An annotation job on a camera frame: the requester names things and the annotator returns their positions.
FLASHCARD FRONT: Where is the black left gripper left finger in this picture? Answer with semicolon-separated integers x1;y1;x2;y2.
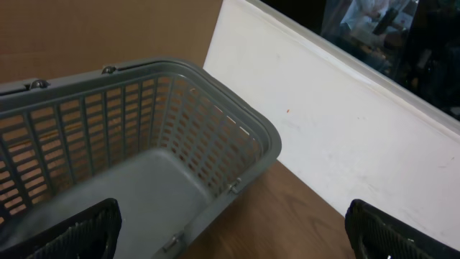
1;198;122;259

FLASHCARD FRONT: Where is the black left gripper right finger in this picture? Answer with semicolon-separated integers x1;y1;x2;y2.
344;199;459;259

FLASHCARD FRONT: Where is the grey plastic basket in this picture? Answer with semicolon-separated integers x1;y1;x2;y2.
1;59;282;258

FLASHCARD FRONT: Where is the brown cardboard panel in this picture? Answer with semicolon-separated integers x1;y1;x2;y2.
1;0;222;83

